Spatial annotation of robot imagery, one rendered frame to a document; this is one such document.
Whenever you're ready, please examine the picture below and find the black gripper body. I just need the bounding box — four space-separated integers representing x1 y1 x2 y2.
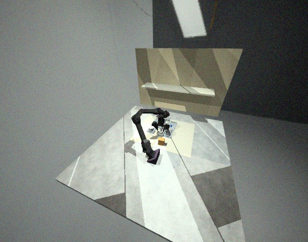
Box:
152 120 170 130

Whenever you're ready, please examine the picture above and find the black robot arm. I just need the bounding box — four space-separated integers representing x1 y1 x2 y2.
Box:
132 108 170 159

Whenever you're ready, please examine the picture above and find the orange rectangular block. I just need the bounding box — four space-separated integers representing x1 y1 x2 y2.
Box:
158 137 165 146

